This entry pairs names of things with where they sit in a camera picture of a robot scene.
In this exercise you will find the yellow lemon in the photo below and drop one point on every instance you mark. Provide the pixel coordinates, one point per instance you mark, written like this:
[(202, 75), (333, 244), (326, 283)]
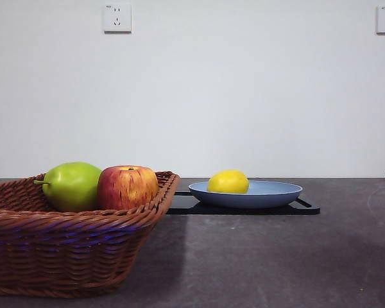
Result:
[(227, 181)]

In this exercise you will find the blue round plate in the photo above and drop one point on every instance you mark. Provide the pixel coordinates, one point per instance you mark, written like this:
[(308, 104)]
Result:
[(244, 199)]

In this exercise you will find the brown woven wicker basket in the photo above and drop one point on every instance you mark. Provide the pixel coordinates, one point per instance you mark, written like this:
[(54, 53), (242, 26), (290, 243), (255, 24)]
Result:
[(67, 250)]

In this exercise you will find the black flat tray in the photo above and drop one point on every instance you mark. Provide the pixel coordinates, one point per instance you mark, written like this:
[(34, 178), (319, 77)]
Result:
[(183, 205)]

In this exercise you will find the red apple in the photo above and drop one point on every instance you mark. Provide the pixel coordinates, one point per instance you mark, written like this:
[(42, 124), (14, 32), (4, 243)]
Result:
[(128, 187)]

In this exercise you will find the green pear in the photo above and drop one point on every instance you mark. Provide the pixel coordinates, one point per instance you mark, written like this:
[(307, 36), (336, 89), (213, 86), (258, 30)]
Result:
[(70, 186)]

